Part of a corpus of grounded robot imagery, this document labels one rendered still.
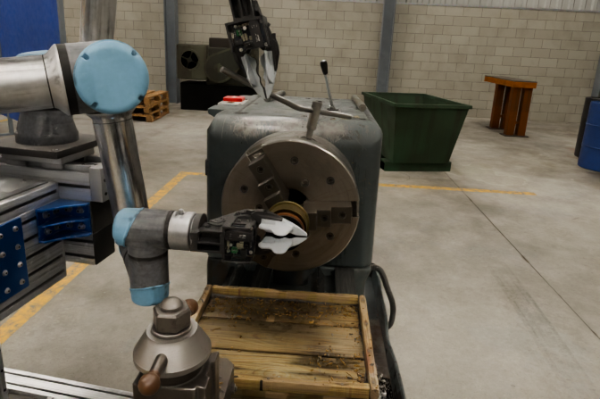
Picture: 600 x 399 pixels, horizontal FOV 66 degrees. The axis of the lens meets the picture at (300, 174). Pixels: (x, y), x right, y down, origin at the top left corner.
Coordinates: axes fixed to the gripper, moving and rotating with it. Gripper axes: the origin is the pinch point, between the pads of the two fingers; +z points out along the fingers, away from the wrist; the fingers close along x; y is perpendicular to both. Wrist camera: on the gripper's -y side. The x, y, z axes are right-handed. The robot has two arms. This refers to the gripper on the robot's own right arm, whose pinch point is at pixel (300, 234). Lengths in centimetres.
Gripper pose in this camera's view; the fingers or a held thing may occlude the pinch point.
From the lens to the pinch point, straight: 91.3
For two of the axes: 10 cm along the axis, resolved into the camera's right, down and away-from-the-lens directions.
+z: 10.0, 0.6, -0.6
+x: 0.4, -9.6, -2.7
